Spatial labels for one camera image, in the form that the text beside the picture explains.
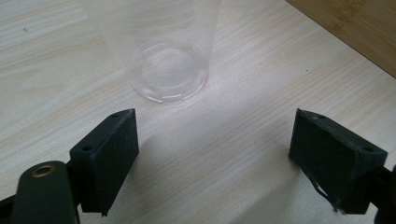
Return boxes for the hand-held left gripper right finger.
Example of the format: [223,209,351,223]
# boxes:
[288,107,389,216]

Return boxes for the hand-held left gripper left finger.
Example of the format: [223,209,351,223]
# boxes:
[68,107,140,217]

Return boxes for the clear plastic cup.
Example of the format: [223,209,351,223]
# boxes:
[79,0,222,103]

